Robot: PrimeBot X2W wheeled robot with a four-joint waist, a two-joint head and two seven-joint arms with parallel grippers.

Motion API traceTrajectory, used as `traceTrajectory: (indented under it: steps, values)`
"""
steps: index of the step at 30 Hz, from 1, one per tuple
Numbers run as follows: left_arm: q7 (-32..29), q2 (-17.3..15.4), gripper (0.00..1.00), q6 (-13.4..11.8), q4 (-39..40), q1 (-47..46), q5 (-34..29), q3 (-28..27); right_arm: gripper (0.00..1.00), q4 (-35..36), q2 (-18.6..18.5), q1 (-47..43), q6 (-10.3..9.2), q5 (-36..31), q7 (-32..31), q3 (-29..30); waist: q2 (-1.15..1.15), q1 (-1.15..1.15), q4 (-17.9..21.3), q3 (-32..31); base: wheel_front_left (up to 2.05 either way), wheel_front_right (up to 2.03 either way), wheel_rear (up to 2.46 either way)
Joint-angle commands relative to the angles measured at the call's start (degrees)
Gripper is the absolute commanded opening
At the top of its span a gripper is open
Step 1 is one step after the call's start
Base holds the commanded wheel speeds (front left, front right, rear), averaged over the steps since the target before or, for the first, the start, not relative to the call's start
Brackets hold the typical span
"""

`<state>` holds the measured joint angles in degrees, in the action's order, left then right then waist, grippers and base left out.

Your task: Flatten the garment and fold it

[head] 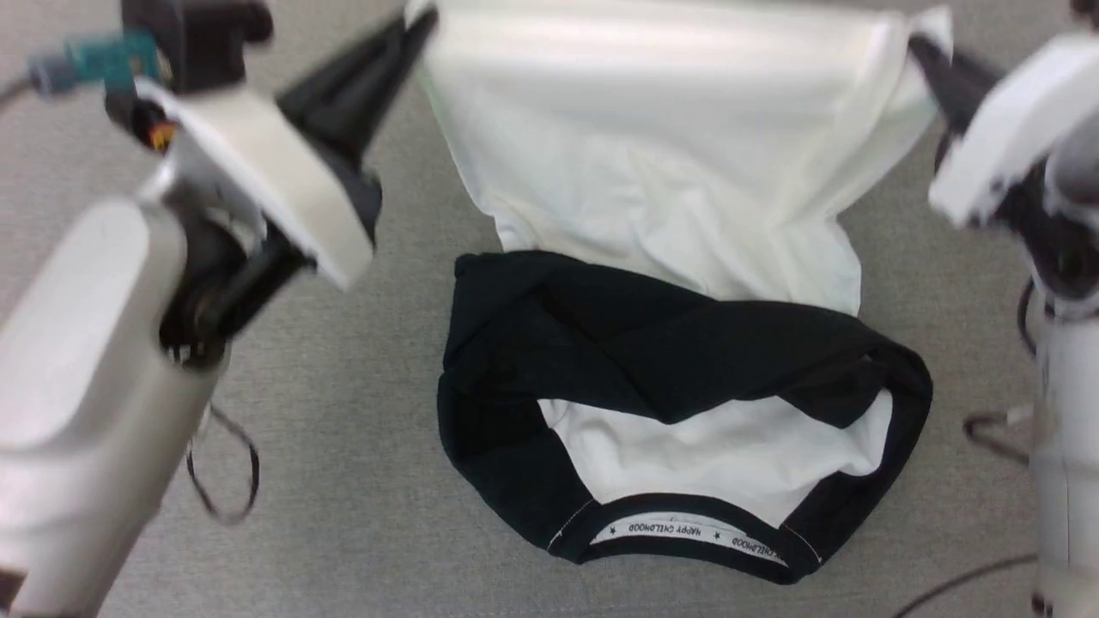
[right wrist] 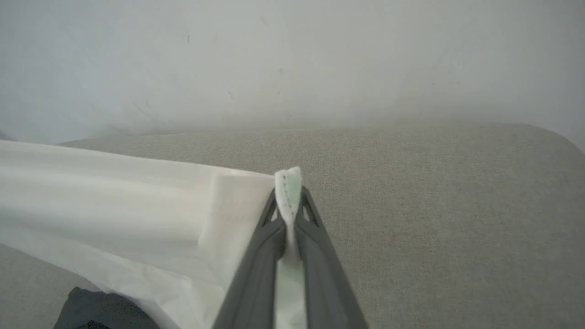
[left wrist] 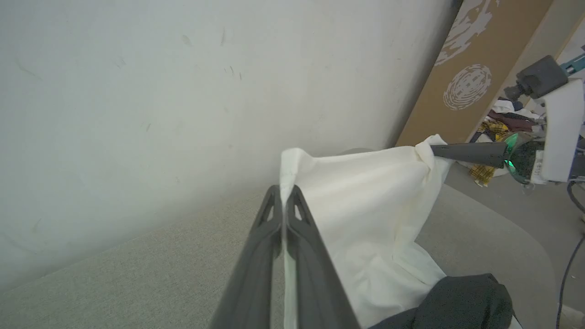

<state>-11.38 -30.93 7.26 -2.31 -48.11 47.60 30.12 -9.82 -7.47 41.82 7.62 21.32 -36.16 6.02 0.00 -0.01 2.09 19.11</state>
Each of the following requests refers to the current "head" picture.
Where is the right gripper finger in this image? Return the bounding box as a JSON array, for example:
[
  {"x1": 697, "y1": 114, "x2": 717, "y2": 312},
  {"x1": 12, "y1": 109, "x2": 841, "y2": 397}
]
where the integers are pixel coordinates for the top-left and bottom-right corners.
[
  {"x1": 908, "y1": 39, "x2": 1001, "y2": 95},
  {"x1": 912, "y1": 51, "x2": 988, "y2": 130}
]

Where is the teal cable connector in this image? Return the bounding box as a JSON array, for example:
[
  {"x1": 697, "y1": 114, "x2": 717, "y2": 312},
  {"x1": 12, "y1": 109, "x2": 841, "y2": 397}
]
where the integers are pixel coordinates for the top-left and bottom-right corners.
[{"x1": 30, "y1": 33, "x2": 164, "y2": 94}]

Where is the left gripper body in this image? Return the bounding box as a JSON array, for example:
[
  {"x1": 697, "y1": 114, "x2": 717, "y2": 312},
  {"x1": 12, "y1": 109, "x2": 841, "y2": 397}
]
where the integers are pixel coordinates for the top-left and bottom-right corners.
[{"x1": 137, "y1": 77, "x2": 383, "y2": 291}]

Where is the thin black cable loop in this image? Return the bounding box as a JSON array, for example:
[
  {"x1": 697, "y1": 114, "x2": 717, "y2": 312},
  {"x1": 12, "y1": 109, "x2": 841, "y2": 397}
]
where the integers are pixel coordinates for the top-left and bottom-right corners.
[
  {"x1": 185, "y1": 403, "x2": 261, "y2": 524},
  {"x1": 962, "y1": 410, "x2": 1035, "y2": 466}
]

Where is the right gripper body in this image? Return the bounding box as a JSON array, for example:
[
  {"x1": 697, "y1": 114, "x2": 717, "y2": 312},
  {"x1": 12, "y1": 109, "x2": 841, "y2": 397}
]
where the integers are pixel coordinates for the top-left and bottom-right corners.
[{"x1": 927, "y1": 34, "x2": 1099, "y2": 228}]

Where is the white and black T-shirt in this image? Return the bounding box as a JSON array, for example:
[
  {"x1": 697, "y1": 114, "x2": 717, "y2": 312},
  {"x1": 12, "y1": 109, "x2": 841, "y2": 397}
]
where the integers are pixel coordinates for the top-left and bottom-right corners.
[{"x1": 404, "y1": 0, "x2": 954, "y2": 586}]

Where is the grey upholstered table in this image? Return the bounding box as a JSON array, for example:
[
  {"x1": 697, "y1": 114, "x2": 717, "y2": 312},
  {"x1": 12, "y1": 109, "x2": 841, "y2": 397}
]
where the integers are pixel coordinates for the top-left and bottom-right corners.
[{"x1": 0, "y1": 0, "x2": 1099, "y2": 618}]

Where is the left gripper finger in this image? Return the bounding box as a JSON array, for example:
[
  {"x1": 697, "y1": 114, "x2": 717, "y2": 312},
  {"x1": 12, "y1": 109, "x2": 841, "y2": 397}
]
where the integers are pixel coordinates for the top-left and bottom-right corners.
[
  {"x1": 279, "y1": 7, "x2": 439, "y2": 130},
  {"x1": 331, "y1": 21, "x2": 439, "y2": 162}
]

